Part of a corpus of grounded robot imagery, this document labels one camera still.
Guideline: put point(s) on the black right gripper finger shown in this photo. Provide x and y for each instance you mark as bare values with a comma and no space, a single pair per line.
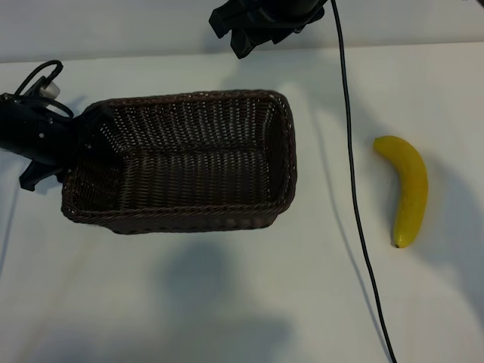
249,38
227,19

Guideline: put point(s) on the dark brown wicker basket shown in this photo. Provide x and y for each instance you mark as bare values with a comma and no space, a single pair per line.
189,170

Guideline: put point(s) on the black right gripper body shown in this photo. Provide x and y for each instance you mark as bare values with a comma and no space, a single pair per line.
287,15

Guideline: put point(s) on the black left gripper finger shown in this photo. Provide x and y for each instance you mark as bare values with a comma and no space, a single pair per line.
94,136

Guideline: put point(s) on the yellow banana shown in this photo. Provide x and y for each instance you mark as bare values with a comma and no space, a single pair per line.
412,189

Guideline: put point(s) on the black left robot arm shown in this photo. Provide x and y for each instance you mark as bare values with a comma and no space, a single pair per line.
7,125

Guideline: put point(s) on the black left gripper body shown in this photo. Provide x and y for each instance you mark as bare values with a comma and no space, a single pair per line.
45,140

